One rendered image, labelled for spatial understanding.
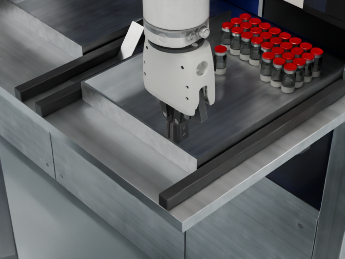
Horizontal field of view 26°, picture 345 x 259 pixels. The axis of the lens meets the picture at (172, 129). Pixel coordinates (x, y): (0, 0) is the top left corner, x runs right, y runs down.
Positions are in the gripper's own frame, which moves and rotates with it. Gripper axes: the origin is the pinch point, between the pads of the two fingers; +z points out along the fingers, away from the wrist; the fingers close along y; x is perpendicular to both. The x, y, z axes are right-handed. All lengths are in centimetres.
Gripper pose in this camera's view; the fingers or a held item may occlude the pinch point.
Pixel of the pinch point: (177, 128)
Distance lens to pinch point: 106.4
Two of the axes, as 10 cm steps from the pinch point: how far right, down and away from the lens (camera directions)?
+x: -7.3, 4.3, -5.4
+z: 0.1, 7.9, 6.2
